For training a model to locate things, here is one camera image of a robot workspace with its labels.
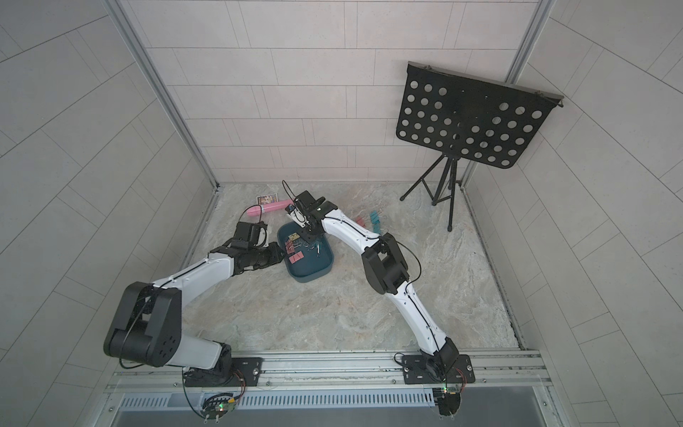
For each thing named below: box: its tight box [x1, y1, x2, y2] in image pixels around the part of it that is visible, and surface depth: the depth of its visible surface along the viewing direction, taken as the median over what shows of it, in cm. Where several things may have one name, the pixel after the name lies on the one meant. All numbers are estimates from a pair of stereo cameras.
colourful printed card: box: [256, 193, 279, 205], surface depth 111 cm
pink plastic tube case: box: [247, 199, 295, 217], surface depth 110 cm
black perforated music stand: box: [395, 61, 565, 233], surface depth 78 cm
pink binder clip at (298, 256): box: [288, 250, 306, 265], surface depth 94 cm
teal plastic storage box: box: [277, 221, 335, 283], surface depth 94 cm
